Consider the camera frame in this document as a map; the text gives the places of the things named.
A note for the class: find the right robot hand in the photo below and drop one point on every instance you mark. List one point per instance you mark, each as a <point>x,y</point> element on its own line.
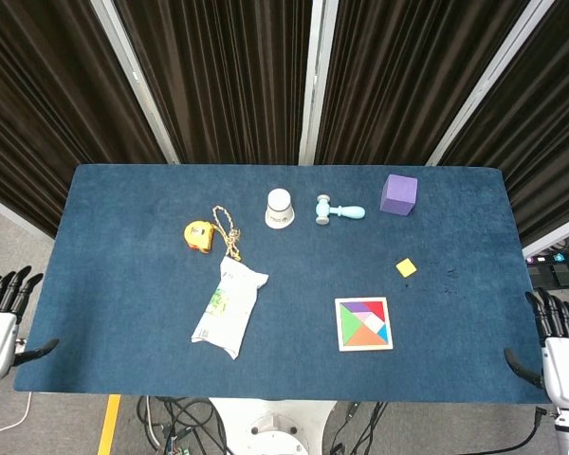
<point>566,365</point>

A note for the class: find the small yellow block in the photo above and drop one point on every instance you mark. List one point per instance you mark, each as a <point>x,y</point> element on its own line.
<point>406,267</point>

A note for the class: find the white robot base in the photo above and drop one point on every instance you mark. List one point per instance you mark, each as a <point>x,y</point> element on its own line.
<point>272,426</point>

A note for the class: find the blue tangram triangle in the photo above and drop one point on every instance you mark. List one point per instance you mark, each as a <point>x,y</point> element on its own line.
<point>384,333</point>

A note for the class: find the orange tangram triangle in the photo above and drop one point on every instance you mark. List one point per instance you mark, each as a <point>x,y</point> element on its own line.
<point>366,340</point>

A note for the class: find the pink tangram triangle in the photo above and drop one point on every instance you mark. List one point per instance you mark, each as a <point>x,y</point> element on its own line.
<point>362,317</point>

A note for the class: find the purple tangram parallelogram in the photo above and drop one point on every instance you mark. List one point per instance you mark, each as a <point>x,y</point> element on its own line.
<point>358,308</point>

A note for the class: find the green tangram triangle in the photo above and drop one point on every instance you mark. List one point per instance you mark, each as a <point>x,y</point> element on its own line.
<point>348,324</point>

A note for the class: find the wooden tangram tray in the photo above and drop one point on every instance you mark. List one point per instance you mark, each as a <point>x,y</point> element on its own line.
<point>337,327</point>

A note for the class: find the yellow floor tape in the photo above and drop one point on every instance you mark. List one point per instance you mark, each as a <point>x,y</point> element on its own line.
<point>109,424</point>

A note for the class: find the dark brown curtain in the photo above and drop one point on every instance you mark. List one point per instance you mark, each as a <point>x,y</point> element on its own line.
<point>398,80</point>
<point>218,80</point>
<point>38,118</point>
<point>545,142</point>

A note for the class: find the yellow tape measure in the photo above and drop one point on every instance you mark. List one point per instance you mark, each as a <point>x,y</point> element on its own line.
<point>198,235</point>

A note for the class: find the white snack bag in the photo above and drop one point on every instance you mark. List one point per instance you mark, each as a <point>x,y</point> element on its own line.
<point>227,308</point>

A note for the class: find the purple foam cube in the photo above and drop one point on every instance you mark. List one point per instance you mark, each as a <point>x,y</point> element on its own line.
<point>398,196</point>

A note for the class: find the light blue toy hammer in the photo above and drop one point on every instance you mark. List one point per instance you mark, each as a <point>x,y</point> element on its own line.
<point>341,210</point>

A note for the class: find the white conical cup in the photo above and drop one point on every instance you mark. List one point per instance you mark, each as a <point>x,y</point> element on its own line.
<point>279,211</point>

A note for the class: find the white partition post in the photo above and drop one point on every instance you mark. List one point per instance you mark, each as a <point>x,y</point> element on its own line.
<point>317,80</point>
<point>493,80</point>
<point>133,76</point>

